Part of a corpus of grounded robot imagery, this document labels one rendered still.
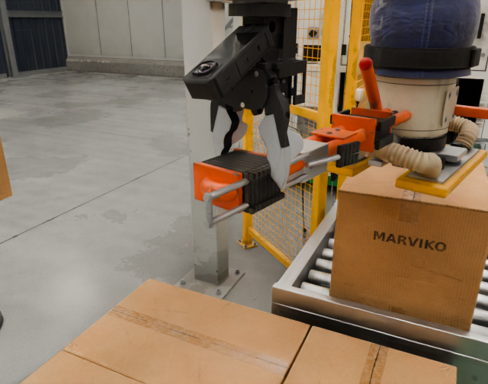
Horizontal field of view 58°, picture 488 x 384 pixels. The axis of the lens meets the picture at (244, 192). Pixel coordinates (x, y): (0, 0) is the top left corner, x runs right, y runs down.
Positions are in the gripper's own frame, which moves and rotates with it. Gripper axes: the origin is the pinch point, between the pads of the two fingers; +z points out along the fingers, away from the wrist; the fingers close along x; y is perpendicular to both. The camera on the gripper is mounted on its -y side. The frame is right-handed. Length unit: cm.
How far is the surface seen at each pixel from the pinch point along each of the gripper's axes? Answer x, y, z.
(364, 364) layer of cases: 1, 50, 67
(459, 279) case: -13, 76, 47
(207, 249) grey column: 117, 108, 98
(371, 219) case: 11, 68, 34
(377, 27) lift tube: 7, 50, -17
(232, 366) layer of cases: 27, 27, 67
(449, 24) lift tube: -6, 52, -18
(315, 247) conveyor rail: 40, 89, 62
